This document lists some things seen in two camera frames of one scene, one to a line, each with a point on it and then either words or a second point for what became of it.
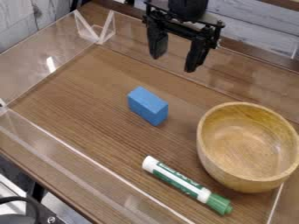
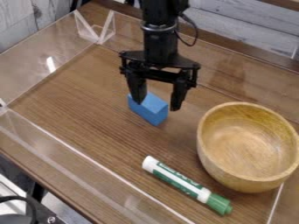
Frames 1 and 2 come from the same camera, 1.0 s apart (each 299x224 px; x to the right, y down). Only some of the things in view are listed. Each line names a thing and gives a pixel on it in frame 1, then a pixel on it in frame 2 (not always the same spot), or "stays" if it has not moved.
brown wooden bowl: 247,146 stays
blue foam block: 147,106 stays
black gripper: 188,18 → 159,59
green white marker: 202,194 stays
